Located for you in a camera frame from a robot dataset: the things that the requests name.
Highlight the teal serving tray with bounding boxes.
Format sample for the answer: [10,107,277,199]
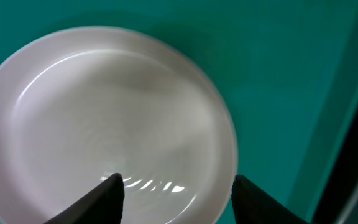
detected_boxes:
[0,0,358,220]

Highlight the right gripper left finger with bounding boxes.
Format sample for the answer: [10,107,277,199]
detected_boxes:
[45,173,125,224]

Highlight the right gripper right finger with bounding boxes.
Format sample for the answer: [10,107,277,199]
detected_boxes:
[231,174,308,224]

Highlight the large pink plate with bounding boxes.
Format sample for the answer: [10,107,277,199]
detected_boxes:
[0,26,237,223]

